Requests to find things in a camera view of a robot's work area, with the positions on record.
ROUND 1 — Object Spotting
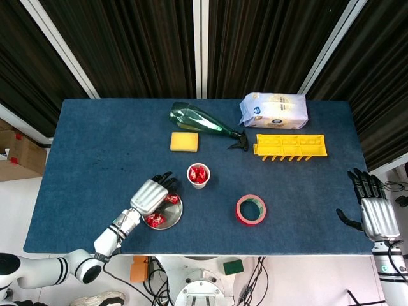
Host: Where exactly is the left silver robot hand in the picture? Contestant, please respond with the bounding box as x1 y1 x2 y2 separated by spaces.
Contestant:
129 171 179 216

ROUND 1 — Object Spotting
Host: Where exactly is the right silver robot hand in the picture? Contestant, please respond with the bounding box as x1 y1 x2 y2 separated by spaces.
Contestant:
336 168 402 242

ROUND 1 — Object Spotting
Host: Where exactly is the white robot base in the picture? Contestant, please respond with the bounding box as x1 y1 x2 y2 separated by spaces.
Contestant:
156 254 256 306

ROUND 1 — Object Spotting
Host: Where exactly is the silver metal plate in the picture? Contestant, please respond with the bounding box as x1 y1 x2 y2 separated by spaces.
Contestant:
142 193 184 230

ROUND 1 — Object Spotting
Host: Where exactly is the white paper cup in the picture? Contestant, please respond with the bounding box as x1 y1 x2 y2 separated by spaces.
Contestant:
186 162 212 190

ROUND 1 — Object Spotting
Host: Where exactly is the white floor beam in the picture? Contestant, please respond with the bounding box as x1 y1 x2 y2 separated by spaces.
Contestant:
0 101 54 149
368 156 408 175

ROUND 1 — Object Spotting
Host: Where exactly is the yellow sponge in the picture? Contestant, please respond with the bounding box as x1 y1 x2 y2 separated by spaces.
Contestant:
170 131 200 154

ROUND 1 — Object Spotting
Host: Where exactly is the orange box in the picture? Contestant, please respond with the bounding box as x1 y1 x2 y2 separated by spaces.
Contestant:
129 256 150 283

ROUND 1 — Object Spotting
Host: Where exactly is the blue table cloth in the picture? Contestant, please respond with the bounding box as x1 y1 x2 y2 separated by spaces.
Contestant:
22 98 374 256

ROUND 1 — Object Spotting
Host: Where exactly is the green spray bottle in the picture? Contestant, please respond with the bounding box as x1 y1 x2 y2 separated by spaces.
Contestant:
168 101 250 152

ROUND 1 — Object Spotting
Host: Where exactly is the red tape roll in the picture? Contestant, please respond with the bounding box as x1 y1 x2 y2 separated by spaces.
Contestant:
235 194 267 226

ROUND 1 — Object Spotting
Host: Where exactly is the green block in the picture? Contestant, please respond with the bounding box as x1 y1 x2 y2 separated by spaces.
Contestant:
222 259 244 276

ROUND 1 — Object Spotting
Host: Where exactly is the white sneaker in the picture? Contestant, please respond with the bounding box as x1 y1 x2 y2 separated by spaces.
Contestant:
71 290 126 306

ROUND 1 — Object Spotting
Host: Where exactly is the yellow plastic rack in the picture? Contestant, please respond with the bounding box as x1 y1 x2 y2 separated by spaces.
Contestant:
253 133 328 163

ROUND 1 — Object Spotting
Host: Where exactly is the large brown cardboard box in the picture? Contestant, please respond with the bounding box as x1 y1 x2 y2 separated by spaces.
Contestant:
0 129 48 182

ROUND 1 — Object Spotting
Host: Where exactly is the black pleated curtain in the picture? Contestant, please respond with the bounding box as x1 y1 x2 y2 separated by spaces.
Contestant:
38 0 197 99
207 0 353 99
0 0 91 138
305 0 408 171

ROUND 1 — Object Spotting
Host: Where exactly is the white blue tissue pack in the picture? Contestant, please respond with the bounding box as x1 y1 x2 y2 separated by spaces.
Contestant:
238 92 309 131

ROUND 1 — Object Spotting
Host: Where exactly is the black cable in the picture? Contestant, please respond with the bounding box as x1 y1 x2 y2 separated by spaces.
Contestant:
142 256 179 306
237 256 268 303

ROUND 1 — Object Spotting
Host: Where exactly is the white metal frame post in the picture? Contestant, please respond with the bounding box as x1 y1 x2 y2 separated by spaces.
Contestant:
297 0 371 96
19 0 101 99
192 0 210 99

